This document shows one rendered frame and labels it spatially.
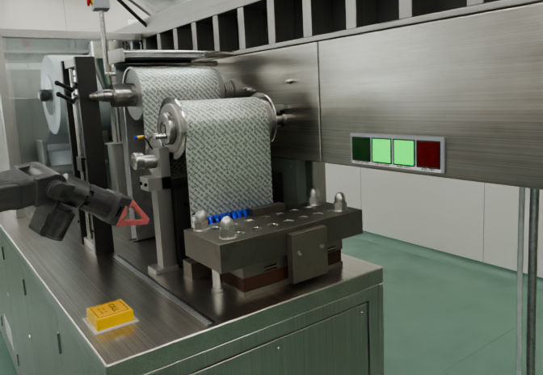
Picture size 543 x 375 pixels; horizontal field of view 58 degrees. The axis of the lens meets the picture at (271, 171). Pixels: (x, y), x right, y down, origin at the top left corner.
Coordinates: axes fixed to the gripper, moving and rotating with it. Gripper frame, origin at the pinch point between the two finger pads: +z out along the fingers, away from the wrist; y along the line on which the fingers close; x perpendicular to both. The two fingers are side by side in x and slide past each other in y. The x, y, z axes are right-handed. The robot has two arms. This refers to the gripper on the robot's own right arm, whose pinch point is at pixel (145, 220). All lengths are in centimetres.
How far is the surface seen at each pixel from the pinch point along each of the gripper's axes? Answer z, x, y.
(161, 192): 4.2, 7.2, -7.2
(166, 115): -4.2, 23.6, -3.2
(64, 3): 35, 196, -555
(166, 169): 2.7, 12.8, -6.5
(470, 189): 262, 102, -93
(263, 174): 23.9, 21.6, 1.0
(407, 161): 31, 32, 38
